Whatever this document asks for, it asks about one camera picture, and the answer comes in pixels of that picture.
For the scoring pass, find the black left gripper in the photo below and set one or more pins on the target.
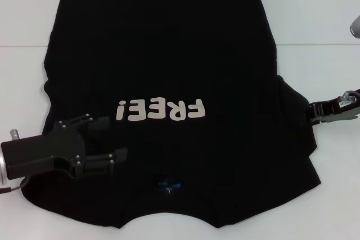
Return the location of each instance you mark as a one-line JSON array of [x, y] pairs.
[[33, 150]]

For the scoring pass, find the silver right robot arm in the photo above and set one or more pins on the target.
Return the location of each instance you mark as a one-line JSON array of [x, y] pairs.
[[355, 26]]

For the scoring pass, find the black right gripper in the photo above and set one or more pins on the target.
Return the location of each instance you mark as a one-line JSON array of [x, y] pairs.
[[348, 110]]

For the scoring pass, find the black shirt with FREE print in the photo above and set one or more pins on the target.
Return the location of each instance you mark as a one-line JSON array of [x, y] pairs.
[[168, 54]]

